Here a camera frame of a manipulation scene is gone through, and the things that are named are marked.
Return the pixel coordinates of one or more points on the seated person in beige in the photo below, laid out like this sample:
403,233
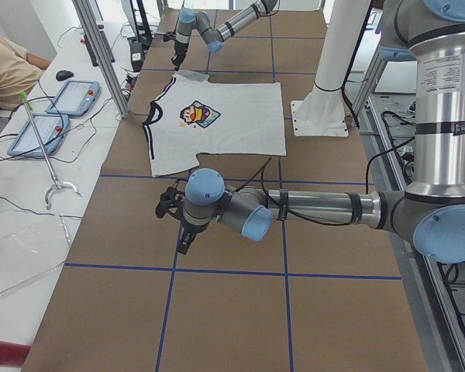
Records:
19,72

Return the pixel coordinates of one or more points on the clear acrylic tray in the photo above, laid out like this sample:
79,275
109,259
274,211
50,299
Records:
31,253

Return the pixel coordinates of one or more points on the black power adapter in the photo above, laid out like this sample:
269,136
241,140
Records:
136,55

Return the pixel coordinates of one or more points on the grey cartoon print t-shirt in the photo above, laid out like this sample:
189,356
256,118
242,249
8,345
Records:
193,115

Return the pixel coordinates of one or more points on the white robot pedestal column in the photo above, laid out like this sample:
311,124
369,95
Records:
347,21

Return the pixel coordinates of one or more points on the black computer mouse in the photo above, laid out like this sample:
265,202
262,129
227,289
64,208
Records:
63,75

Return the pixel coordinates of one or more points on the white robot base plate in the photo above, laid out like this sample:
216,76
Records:
327,119

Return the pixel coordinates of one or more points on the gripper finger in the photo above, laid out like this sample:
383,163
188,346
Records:
175,64
182,248

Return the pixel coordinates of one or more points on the far blue teach pendant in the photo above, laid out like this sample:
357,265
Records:
74,98

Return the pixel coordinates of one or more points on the aluminium frame post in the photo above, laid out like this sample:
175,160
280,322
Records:
90,27

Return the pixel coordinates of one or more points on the metal reacher grabber tool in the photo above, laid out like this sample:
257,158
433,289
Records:
57,184

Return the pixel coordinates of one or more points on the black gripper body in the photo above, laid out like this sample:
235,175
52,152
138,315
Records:
178,50
189,229

